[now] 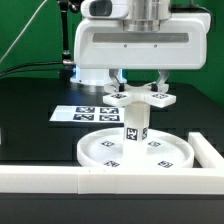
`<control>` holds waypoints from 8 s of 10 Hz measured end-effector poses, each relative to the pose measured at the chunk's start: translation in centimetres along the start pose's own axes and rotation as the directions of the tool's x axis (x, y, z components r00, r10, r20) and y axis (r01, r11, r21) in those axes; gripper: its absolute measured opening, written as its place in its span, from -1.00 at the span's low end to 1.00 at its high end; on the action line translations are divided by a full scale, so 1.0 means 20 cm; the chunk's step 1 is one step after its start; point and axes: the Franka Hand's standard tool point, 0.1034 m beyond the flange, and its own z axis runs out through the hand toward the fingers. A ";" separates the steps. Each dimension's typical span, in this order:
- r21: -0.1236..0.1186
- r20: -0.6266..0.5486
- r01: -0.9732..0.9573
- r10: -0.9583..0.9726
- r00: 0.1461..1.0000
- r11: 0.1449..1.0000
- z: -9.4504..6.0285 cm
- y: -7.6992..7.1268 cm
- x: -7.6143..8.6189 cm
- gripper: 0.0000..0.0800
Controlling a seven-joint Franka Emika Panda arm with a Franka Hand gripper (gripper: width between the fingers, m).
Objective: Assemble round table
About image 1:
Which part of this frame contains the grey cable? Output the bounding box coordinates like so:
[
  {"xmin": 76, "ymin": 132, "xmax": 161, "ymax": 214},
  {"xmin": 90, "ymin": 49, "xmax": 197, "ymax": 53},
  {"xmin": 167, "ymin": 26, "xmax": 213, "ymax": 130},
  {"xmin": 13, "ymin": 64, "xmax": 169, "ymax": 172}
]
[{"xmin": 0, "ymin": 0, "xmax": 49, "ymax": 64}]

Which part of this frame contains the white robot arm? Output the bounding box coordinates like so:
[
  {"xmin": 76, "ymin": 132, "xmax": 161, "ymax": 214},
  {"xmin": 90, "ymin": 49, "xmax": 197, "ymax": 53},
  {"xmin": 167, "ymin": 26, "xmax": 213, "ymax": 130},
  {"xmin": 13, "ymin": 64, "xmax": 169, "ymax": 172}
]
[{"xmin": 71, "ymin": 0, "xmax": 212, "ymax": 88}]

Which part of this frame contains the printed marker sheet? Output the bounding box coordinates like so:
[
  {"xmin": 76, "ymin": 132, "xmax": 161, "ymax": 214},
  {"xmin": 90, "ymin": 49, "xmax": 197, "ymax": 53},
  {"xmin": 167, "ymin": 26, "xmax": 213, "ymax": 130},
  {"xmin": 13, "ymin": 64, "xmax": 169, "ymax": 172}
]
[{"xmin": 50, "ymin": 105, "xmax": 124, "ymax": 123}]

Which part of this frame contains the white L-shaped fence rail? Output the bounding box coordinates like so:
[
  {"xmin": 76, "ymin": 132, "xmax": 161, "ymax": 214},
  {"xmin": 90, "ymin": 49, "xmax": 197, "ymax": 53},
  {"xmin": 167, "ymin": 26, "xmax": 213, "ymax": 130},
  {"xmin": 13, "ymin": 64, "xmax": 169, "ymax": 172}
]
[{"xmin": 0, "ymin": 132, "xmax": 224, "ymax": 195}]

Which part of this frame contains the black camera stand pole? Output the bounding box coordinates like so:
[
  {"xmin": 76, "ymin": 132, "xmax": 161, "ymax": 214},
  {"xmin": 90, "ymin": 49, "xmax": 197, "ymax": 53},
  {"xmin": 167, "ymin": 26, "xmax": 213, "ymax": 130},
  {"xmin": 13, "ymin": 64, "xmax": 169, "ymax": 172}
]
[{"xmin": 56, "ymin": 0, "xmax": 83, "ymax": 65}]

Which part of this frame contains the black cable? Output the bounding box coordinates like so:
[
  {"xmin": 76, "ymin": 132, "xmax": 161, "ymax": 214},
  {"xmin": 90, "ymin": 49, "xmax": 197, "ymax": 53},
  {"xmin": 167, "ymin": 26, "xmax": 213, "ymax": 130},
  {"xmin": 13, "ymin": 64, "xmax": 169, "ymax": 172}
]
[{"xmin": 0, "ymin": 60, "xmax": 65, "ymax": 80}]

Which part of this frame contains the white round table top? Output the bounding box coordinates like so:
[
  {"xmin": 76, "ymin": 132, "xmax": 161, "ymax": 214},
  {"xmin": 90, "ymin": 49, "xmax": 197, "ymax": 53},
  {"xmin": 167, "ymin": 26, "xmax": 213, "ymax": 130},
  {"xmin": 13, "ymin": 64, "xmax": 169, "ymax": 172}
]
[{"xmin": 77, "ymin": 128, "xmax": 194, "ymax": 169}]

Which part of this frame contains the white cross-shaped table base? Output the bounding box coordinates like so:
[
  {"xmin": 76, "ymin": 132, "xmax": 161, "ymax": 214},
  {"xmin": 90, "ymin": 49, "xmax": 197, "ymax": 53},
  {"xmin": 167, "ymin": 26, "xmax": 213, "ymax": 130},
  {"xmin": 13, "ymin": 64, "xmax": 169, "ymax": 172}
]
[{"xmin": 103, "ymin": 84, "xmax": 176, "ymax": 108}]

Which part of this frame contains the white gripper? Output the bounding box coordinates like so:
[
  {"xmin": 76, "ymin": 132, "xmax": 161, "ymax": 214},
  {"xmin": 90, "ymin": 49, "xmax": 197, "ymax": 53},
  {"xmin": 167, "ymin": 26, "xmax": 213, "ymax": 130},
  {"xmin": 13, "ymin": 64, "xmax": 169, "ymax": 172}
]
[{"xmin": 74, "ymin": 13, "xmax": 211, "ymax": 92}]

